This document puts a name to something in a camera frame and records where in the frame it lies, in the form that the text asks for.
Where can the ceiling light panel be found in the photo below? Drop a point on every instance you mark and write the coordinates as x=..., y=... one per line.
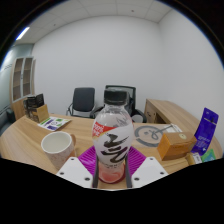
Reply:
x=22, y=33

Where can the white green printed leaflet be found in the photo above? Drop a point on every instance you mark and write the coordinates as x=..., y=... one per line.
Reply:
x=53, y=123

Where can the clear black-capped drink bottle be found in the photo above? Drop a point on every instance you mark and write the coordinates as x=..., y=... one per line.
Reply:
x=112, y=133

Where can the wooden shelf unit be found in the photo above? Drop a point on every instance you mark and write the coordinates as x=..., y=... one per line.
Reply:
x=22, y=80

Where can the white orange-patterned mug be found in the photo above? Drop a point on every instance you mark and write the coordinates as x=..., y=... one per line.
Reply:
x=57, y=148

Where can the small tan labelled box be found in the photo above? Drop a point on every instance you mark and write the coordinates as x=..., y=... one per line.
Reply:
x=193, y=158

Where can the purple stand-up pouch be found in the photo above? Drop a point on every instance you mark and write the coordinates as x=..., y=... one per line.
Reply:
x=206, y=131

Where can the brown cardboard box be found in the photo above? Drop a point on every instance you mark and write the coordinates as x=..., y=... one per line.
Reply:
x=175, y=145

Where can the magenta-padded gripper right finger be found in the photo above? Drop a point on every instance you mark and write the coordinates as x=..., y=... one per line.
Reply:
x=149, y=170

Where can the black desktop device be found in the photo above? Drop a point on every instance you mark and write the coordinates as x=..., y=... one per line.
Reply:
x=32, y=102

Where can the black mesh-back office chair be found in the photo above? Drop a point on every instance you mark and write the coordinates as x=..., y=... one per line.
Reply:
x=131, y=100

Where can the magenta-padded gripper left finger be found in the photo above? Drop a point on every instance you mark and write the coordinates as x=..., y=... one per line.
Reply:
x=74, y=170

